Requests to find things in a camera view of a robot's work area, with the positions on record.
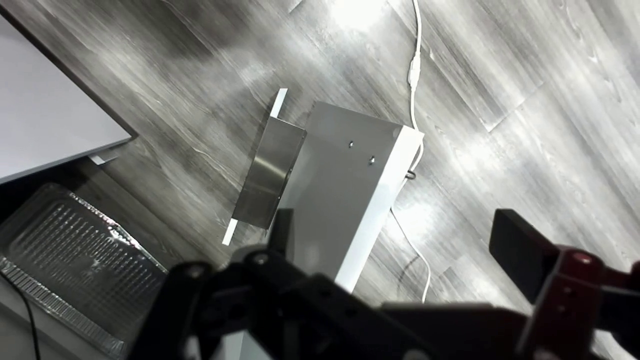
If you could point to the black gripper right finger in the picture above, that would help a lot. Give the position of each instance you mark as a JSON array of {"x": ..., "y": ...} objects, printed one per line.
[{"x": 573, "y": 293}]

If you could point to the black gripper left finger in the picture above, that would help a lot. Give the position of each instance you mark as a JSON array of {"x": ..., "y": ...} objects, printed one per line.
[{"x": 196, "y": 304}]

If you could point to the white cabinet door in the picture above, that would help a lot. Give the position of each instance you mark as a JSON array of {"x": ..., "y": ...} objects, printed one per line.
[
  {"x": 47, "y": 116},
  {"x": 346, "y": 176}
]

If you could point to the white closed cabinet door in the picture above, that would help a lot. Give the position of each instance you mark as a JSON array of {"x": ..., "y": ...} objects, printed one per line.
[{"x": 47, "y": 116}]

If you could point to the steel door handle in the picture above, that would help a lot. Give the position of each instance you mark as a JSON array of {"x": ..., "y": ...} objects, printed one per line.
[{"x": 269, "y": 172}]

